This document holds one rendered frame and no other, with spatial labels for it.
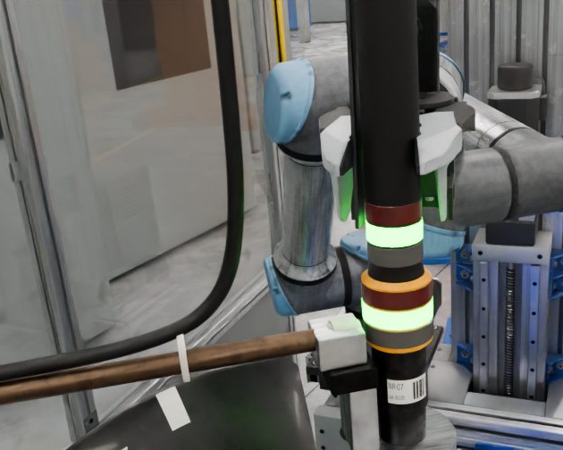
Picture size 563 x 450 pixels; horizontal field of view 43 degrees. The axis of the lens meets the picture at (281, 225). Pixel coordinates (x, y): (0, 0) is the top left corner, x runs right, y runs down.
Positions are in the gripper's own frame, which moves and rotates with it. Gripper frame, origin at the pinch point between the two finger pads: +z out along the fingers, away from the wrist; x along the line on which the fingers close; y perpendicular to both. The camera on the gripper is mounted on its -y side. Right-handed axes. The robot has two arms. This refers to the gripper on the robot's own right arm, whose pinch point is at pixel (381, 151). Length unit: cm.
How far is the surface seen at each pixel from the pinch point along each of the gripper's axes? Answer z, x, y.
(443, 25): -1127, 47, 89
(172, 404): -6.5, 18.7, 22.1
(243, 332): -113, 52, 74
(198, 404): -7.4, 16.8, 22.6
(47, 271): -54, 62, 32
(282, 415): -9.8, 10.5, 24.8
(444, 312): -309, 12, 166
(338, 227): -438, 92, 165
